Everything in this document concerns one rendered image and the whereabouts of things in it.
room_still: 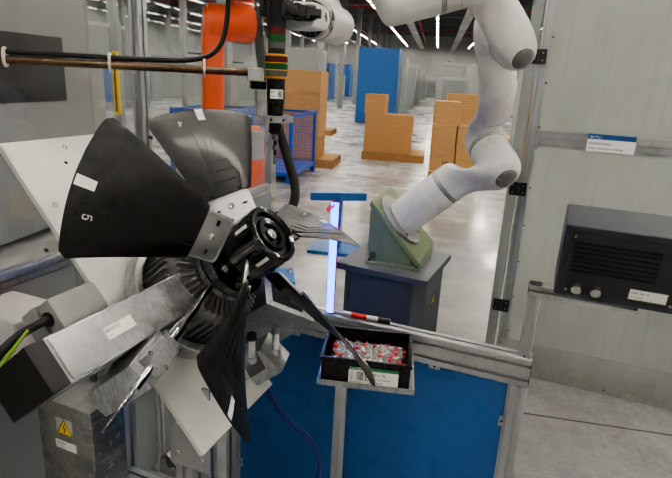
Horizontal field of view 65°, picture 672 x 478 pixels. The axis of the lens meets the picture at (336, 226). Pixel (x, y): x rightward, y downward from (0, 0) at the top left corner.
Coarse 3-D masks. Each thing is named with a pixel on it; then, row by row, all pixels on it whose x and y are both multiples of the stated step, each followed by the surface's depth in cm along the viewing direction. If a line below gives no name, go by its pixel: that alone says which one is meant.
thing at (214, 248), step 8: (208, 216) 94; (216, 216) 95; (224, 216) 96; (208, 224) 95; (224, 224) 97; (232, 224) 98; (200, 232) 94; (208, 232) 95; (216, 232) 96; (224, 232) 97; (200, 240) 95; (208, 240) 96; (216, 240) 97; (224, 240) 98; (192, 248) 94; (200, 248) 95; (208, 248) 96; (216, 248) 97; (192, 256) 94; (200, 256) 96; (208, 256) 97; (216, 256) 98
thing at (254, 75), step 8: (248, 72) 100; (256, 72) 100; (248, 80) 100; (256, 80) 100; (256, 88) 100; (264, 88) 101; (256, 96) 102; (264, 96) 101; (256, 104) 102; (264, 104) 102; (256, 112) 102; (264, 112) 102; (264, 120) 102; (272, 120) 101; (280, 120) 101; (288, 120) 102
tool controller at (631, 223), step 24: (576, 216) 118; (600, 216) 118; (624, 216) 117; (648, 216) 117; (576, 240) 116; (600, 240) 114; (624, 240) 112; (648, 240) 111; (576, 264) 119; (600, 264) 117; (624, 264) 114; (648, 264) 112; (576, 288) 120; (600, 288) 120; (624, 288) 117; (648, 288) 115
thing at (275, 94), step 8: (272, 80) 101; (280, 80) 101; (272, 88) 101; (280, 88) 102; (272, 96) 102; (280, 96) 102; (272, 104) 102; (280, 104) 103; (272, 112) 103; (280, 112) 103; (272, 128) 104; (280, 128) 104
